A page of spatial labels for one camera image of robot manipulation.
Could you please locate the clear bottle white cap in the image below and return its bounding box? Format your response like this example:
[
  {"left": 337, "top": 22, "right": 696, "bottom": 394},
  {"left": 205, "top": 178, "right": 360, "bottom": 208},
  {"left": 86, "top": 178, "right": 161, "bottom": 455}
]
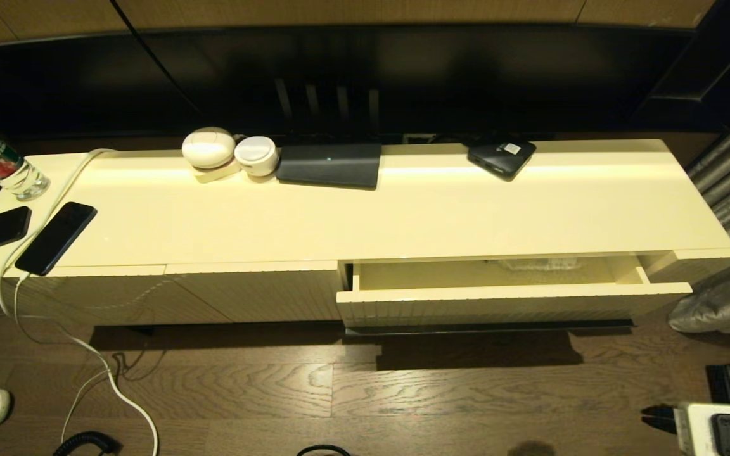
[{"left": 498, "top": 257, "right": 578, "bottom": 272}]

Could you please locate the cream ribbed drawer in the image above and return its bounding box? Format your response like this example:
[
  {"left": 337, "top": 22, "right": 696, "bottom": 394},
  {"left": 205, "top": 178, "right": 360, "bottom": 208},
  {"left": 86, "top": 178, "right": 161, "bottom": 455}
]
[{"left": 336, "top": 256, "right": 694, "bottom": 329}]

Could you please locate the cream tv cabinet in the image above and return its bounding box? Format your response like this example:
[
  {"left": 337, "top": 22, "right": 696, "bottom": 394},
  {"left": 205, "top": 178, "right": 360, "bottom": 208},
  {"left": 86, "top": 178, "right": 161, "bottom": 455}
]
[{"left": 0, "top": 139, "right": 730, "bottom": 327}]

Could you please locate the grey curtain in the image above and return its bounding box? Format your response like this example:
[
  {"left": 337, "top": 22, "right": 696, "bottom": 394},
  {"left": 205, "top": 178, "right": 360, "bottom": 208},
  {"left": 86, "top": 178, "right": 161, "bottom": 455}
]
[{"left": 668, "top": 95, "right": 730, "bottom": 368}]

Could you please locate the black box with sticker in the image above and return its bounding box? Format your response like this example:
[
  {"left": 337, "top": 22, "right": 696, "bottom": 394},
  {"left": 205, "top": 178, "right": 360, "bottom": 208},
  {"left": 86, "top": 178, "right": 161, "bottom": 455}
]
[{"left": 468, "top": 141, "right": 537, "bottom": 182}]

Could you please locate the cream ribbed cabinet door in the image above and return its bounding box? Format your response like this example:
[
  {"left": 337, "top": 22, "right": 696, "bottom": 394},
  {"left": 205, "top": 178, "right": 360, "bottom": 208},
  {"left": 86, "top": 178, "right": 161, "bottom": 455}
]
[{"left": 165, "top": 261, "right": 351, "bottom": 322}]

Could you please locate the dark grey router box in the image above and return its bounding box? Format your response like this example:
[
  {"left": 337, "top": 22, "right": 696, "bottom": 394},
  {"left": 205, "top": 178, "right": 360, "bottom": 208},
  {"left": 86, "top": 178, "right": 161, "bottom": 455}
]
[{"left": 275, "top": 142, "right": 383, "bottom": 190}]

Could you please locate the black television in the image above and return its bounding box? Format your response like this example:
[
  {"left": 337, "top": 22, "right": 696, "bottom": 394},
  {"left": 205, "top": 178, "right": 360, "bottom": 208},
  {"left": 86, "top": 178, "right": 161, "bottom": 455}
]
[{"left": 0, "top": 25, "right": 698, "bottom": 143}]

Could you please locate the white round device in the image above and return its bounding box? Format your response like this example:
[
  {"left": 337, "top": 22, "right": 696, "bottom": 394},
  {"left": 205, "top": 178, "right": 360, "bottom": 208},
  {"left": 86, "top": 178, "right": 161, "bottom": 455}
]
[{"left": 234, "top": 136, "right": 279, "bottom": 177}]

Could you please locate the cream flat base block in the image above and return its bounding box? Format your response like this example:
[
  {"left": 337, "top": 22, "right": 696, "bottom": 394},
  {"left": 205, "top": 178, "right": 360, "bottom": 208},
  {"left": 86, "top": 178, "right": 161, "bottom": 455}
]
[{"left": 193, "top": 158, "right": 243, "bottom": 184}]

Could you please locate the white egg-shaped device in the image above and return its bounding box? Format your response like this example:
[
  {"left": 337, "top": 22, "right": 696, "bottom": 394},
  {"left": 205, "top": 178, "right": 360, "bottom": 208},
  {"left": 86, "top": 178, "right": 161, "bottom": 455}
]
[{"left": 181, "top": 127, "right": 236, "bottom": 170}]

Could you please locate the cream scratched cabinet door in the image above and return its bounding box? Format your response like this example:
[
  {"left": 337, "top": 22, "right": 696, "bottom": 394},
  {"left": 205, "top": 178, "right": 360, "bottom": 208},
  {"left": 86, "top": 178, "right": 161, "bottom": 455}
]
[{"left": 0, "top": 265, "right": 233, "bottom": 327}]

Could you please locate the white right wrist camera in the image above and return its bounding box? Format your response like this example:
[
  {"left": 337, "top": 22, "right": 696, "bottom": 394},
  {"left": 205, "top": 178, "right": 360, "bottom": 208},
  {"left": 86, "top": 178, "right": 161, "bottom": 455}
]
[{"left": 674, "top": 402, "right": 730, "bottom": 456}]

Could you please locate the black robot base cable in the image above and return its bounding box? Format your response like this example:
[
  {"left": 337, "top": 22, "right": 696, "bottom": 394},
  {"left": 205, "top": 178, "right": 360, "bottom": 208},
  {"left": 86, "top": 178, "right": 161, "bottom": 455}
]
[{"left": 295, "top": 444, "right": 353, "bottom": 456}]

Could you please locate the thick white power cable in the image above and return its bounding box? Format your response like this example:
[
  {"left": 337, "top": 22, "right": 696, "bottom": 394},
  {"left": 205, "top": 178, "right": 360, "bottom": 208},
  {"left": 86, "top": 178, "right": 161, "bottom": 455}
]
[{"left": 0, "top": 148, "right": 160, "bottom": 456}]

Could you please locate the black coiled cable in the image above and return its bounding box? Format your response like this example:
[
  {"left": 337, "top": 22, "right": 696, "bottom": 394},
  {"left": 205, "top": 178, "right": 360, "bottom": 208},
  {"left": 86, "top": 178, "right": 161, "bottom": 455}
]
[{"left": 53, "top": 431, "right": 124, "bottom": 456}]

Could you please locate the thin white charging cable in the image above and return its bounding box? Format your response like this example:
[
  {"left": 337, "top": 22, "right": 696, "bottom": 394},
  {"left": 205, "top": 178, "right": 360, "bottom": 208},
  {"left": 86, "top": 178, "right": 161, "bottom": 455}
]
[{"left": 11, "top": 274, "right": 115, "bottom": 444}]

